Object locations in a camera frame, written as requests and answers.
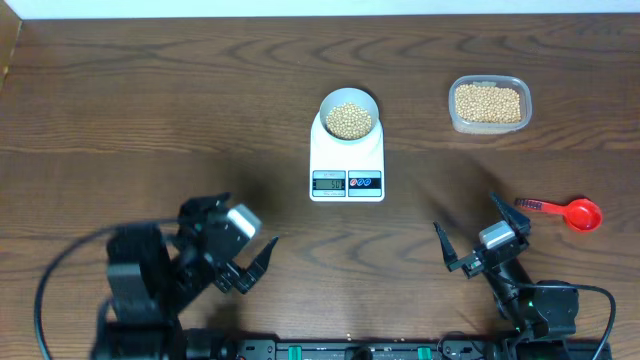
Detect white digital kitchen scale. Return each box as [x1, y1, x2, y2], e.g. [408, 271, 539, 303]
[308, 111, 386, 203]

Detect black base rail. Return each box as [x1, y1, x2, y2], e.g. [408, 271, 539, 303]
[185, 329, 612, 360]

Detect soybeans in bowl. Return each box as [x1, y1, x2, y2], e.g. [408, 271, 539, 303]
[326, 103, 373, 140]

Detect pile of soybeans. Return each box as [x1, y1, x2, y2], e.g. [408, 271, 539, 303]
[454, 84, 521, 124]

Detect red measuring scoop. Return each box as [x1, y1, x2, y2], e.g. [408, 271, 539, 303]
[515, 198, 603, 233]

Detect light grey bowl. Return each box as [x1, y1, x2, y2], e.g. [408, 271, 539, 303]
[319, 88, 380, 142]

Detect clear plastic container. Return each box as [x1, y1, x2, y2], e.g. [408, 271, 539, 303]
[449, 75, 533, 135]

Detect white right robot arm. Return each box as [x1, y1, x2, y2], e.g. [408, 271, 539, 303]
[434, 194, 578, 359]

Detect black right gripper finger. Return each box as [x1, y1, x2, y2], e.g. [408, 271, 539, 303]
[433, 222, 459, 271]
[490, 192, 531, 237]

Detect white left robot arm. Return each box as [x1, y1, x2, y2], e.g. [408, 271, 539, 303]
[90, 193, 277, 359]

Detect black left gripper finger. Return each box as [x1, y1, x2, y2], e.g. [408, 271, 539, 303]
[237, 236, 279, 293]
[179, 192, 231, 215]

